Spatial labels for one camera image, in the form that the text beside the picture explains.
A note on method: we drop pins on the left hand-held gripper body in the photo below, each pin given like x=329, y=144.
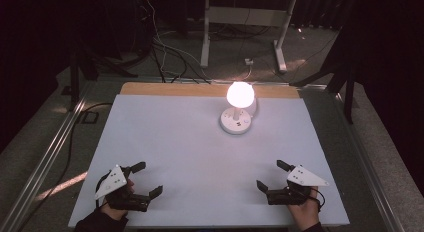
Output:
x=111, y=182

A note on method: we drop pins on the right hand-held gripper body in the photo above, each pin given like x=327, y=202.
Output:
x=306, y=177

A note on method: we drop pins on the white round table lamp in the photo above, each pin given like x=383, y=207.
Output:
x=236, y=120

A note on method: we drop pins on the person's left hand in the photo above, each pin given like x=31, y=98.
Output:
x=115, y=214

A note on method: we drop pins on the person's right hand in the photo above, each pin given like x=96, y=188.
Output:
x=306, y=213

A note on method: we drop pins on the white table mat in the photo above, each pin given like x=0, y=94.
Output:
x=200, y=165

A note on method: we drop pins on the black floor socket plate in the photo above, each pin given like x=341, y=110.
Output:
x=90, y=117

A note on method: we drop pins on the black stand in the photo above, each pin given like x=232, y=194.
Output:
x=78, y=65
x=346, y=82

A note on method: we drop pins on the white plug adapter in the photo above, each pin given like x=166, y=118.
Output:
x=249, y=62

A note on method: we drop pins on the metal floor rail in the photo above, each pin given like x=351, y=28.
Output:
x=43, y=162
x=370, y=165

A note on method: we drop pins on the white metal desk frame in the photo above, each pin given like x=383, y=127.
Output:
x=245, y=16

